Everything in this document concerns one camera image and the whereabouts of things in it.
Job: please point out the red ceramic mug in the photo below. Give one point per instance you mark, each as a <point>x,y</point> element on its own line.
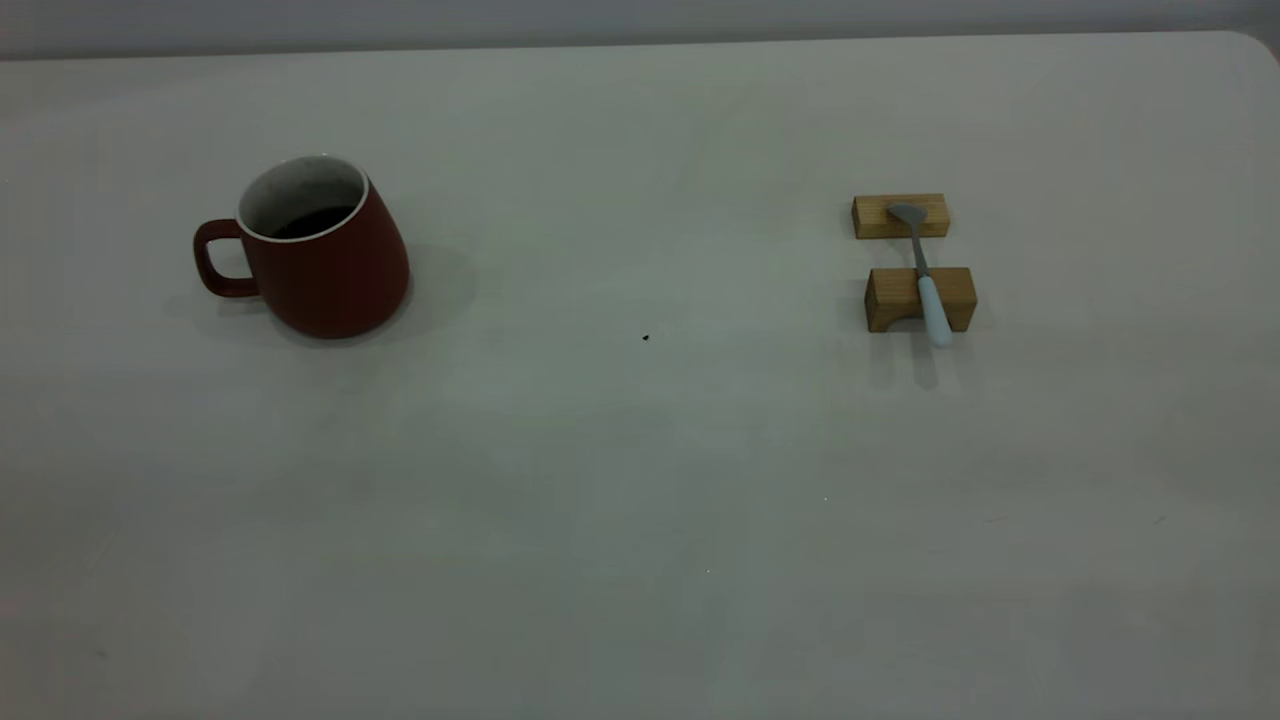
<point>335,270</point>

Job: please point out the arched wooden block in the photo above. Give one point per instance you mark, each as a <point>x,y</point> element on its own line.
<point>895,295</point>

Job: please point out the flat wooden block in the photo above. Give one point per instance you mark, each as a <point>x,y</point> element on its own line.
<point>872,217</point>

